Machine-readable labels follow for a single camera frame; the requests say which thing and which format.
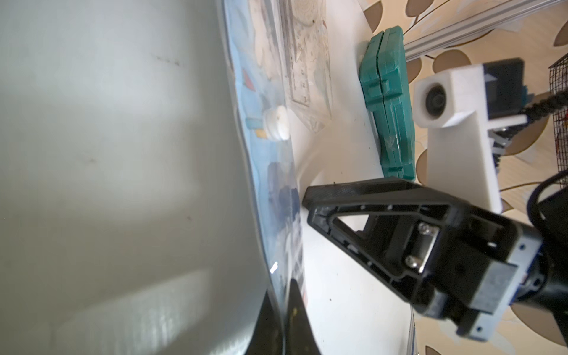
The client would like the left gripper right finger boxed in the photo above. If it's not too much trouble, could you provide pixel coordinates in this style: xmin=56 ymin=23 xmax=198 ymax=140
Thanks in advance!
xmin=284 ymin=279 xmax=321 ymax=355

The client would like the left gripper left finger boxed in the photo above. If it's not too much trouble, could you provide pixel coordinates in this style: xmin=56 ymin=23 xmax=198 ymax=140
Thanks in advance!
xmin=244 ymin=291 xmax=283 ymax=355

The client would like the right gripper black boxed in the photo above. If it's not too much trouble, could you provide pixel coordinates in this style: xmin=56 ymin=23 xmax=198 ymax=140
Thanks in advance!
xmin=303 ymin=177 xmax=543 ymax=341

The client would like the blue ruler set pouch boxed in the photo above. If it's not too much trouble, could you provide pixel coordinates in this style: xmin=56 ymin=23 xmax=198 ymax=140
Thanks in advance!
xmin=217 ymin=1 xmax=304 ymax=312

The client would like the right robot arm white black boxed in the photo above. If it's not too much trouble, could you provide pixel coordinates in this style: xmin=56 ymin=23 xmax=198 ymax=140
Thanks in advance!
xmin=303 ymin=177 xmax=567 ymax=342

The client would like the green plastic tool case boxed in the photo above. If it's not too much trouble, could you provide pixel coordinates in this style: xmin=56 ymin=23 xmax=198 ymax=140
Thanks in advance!
xmin=359 ymin=26 xmax=416 ymax=181

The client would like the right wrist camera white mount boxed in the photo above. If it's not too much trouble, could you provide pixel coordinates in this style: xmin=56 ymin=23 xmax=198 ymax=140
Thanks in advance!
xmin=413 ymin=58 xmax=527 ymax=214

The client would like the right wire basket black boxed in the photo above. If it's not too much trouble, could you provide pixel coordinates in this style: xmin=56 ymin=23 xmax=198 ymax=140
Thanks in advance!
xmin=549 ymin=55 xmax=567 ymax=171

